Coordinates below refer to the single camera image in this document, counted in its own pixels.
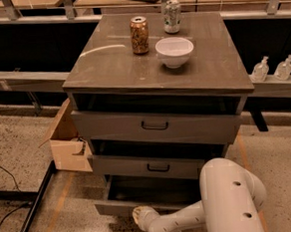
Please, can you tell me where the grey bottom drawer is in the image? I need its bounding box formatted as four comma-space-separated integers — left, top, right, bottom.
96, 175, 201, 217

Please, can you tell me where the black floor cable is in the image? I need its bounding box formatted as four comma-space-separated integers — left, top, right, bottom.
0, 147, 33, 232

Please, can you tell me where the open cardboard box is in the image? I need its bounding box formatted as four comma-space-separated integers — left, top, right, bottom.
40, 99, 92, 172

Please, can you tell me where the grey top drawer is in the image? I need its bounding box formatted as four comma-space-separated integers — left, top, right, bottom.
72, 94, 242, 145

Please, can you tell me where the black metal floor bar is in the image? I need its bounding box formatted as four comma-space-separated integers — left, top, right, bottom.
19, 161, 57, 232

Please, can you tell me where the grey drawer cabinet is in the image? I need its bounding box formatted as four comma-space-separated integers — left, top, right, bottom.
57, 4, 262, 194

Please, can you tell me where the grey middle drawer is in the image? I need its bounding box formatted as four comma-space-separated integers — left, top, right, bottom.
88, 139, 227, 179

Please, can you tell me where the grey metal railing beam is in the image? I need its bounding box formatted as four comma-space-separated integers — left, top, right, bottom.
0, 71, 69, 93

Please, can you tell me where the white ceramic bowl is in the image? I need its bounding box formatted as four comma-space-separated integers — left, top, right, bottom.
155, 37, 193, 69

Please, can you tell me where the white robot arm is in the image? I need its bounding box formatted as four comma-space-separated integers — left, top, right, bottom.
133, 157, 267, 232

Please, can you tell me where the white green soda can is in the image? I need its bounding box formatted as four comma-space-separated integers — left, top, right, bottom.
163, 0, 181, 34

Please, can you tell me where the grey drawer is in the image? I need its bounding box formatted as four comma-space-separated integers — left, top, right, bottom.
72, 94, 242, 145
88, 139, 227, 179
96, 175, 201, 217

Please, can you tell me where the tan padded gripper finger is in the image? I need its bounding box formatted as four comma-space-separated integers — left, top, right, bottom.
133, 206, 149, 224

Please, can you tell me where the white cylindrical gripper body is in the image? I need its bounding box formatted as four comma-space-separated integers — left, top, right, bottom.
138, 207, 159, 232

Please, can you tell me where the clear sanitizer pump bottle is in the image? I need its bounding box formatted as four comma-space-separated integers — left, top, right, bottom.
249, 56, 269, 83

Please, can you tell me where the brown patterned soda can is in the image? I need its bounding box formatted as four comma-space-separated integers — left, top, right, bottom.
130, 16, 149, 55

